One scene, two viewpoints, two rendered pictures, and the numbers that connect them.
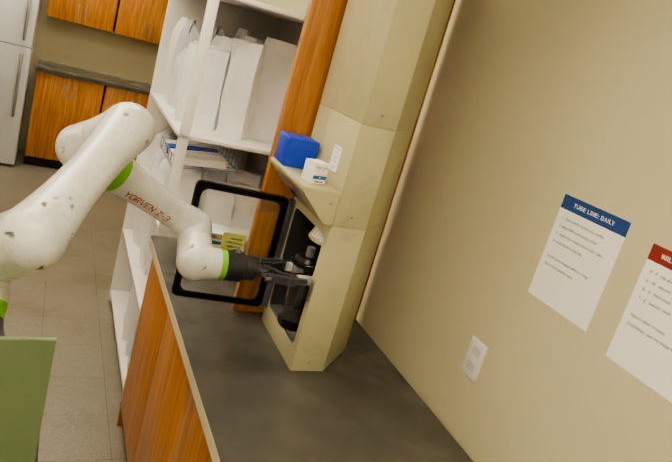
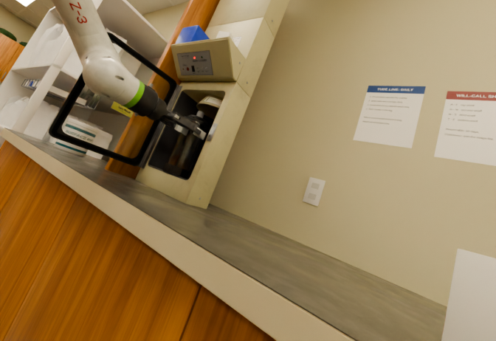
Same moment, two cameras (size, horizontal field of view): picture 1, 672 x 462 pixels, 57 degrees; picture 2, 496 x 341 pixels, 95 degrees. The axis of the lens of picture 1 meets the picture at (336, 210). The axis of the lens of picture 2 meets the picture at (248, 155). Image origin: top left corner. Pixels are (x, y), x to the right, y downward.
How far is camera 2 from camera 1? 1.29 m
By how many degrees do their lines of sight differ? 37
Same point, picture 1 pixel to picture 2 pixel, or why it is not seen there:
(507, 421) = (356, 222)
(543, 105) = (338, 53)
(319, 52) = (207, 0)
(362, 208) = (252, 79)
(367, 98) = (267, 3)
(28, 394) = not seen: outside the picture
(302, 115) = not seen: hidden behind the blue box
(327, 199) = (238, 57)
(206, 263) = (125, 76)
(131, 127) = not seen: outside the picture
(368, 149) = (263, 38)
